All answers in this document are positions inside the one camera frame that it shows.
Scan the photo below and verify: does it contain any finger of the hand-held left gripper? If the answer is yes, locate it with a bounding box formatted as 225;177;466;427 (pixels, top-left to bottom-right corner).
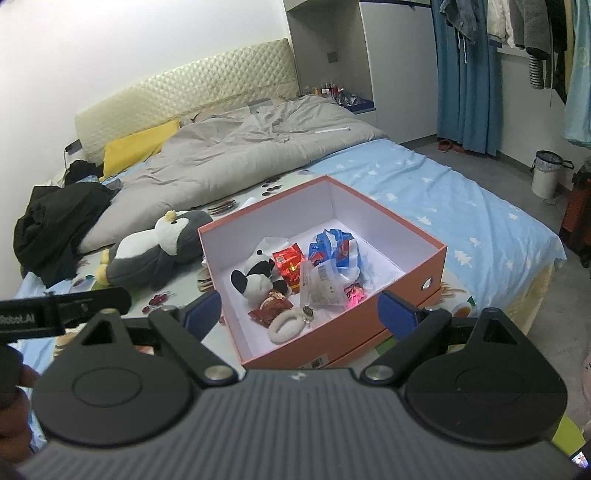
58;286;133;326

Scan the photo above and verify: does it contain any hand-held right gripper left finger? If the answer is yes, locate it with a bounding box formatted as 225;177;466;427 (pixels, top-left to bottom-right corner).
76;290;238;387

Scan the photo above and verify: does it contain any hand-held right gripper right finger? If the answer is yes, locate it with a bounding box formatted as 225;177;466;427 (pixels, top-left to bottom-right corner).
360;291;522;386

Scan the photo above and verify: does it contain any pink hair tie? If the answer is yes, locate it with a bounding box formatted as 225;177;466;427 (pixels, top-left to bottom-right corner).
344;282;368;309

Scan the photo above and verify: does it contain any small panda plush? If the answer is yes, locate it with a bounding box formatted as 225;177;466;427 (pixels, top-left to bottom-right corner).
230;249;289;305

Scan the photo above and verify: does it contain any dark red snack packet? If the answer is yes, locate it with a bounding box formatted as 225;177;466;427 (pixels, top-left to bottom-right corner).
248;295;294;328

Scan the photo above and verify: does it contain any orange cardboard box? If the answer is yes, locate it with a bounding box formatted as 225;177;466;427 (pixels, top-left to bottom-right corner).
198;174;448;369

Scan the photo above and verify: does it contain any white rope ring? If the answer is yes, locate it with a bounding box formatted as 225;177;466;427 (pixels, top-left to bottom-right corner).
268;309;306;344

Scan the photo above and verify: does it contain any clear plastic bag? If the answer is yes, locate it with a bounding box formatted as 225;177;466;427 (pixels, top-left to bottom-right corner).
300;261;352;310

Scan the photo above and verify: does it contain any blue plastic bag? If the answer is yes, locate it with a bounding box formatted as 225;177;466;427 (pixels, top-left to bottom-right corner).
307;227;365;282

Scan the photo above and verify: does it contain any person's left hand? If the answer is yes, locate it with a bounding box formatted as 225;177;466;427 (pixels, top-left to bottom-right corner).
0;364;41;455

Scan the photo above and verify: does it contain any grey white penguin plush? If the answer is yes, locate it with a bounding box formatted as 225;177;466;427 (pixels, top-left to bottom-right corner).
97;209;214;291

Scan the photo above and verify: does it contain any black jacket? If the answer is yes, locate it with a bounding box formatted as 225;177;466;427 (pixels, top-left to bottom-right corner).
13;182;116;289

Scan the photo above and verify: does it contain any black cloth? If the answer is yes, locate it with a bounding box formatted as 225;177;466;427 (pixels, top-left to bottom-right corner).
65;159;105;185

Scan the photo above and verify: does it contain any beige mattress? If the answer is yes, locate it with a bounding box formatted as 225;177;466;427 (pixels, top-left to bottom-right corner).
480;256;555;337

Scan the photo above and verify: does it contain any grey duvet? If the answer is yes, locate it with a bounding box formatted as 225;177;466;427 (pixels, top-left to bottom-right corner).
78;95;389;254

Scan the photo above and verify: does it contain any yellow pillow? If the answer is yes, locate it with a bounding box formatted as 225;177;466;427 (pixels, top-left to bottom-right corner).
102;119;181;178

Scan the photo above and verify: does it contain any white trash bin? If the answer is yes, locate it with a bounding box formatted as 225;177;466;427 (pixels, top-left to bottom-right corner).
531;150;573;200

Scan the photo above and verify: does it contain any dark red suitcase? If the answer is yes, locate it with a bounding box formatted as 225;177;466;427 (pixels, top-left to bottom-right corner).
558;159;591;268

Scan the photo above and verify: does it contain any lime green stool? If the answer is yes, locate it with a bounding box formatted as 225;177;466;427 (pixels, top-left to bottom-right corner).
551;418;583;464

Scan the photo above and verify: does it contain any cream quilted headboard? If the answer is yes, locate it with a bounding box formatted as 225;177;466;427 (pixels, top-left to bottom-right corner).
75;38;298;160

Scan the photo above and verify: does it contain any blue curtain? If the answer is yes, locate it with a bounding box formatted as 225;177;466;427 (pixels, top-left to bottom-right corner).
429;0;502;158

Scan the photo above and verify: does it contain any row of small bottles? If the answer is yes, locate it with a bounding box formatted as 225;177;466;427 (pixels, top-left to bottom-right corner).
310;79;345;99

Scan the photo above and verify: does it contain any grey wardrobe cabinet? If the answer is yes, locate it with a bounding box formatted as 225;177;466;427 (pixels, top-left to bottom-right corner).
284;0;439;146

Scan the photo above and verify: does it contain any hanging light teal garment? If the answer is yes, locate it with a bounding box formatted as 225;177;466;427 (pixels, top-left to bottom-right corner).
563;0;591;148

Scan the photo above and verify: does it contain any hanging white jacket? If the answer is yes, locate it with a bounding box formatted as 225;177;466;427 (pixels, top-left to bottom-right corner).
485;0;515;47

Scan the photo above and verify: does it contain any hanging grey garment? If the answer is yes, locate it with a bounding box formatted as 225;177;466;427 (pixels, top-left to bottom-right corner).
510;0;552;88

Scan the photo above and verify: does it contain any hanging dark garment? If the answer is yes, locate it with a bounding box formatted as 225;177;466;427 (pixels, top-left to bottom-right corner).
545;0;575;104

